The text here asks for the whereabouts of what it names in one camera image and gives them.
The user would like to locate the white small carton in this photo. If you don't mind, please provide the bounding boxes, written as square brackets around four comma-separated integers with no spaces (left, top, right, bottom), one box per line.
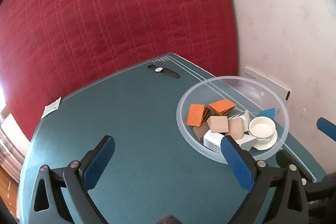
[203,130,224,154]

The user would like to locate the white ceramic cup holder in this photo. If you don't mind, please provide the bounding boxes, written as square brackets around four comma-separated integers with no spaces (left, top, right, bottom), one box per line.
[248,117,278,151]

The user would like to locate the light wooden cube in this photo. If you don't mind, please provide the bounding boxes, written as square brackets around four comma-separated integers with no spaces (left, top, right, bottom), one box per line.
[207,116,229,133]

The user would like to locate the orange wedge block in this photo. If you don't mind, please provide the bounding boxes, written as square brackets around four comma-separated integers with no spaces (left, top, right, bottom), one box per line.
[209,99,236,116]
[186,104,211,127]

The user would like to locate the clear plastic bowl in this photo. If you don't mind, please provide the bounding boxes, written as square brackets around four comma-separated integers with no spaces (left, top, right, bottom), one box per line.
[176,76,289,164]

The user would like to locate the blue card in bowl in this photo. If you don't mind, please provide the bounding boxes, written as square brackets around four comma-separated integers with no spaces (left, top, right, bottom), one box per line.
[258,108,276,119]

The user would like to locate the green cutting mat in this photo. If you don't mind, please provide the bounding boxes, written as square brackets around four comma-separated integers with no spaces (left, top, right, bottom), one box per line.
[16,52,326,224]

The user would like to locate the white paper label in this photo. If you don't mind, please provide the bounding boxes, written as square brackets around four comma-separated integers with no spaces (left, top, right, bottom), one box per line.
[41,97,62,119]

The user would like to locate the black wristwatch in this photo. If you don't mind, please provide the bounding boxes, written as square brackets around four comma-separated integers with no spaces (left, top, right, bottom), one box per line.
[147,64,181,79]

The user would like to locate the red quilted bedspread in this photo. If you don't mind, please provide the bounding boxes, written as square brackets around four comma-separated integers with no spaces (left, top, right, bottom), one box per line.
[1,0,238,139]

